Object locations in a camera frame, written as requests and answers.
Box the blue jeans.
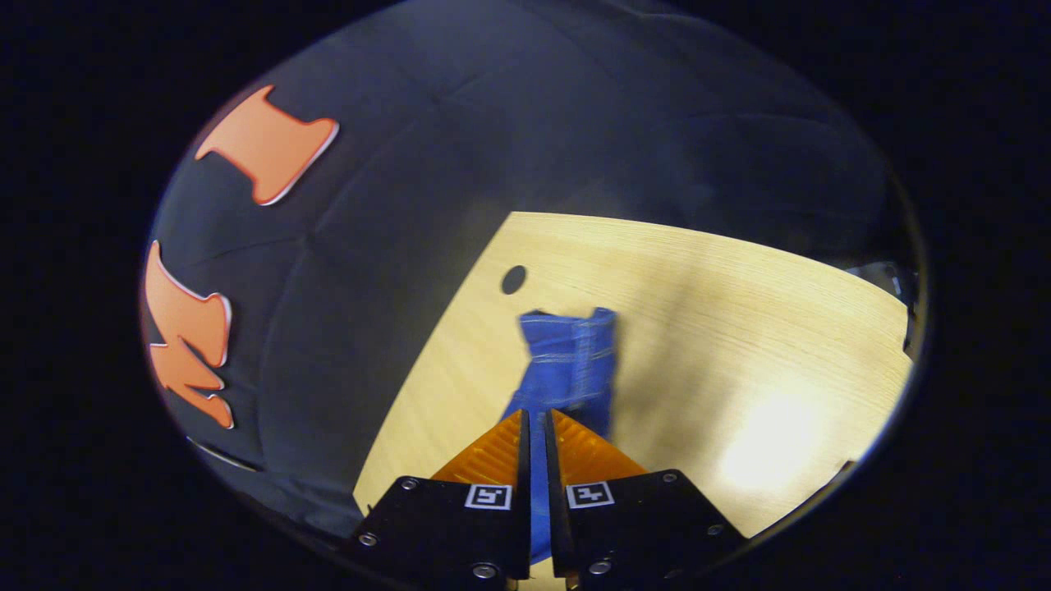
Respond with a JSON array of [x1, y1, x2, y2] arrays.
[[501, 306, 618, 567]]

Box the black backdrop cloth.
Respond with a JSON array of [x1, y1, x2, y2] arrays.
[[141, 0, 912, 538]]

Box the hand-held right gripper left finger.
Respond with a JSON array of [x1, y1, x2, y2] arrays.
[[338, 408, 533, 590]]

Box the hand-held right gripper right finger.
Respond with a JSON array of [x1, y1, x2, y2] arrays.
[[542, 408, 748, 590]]

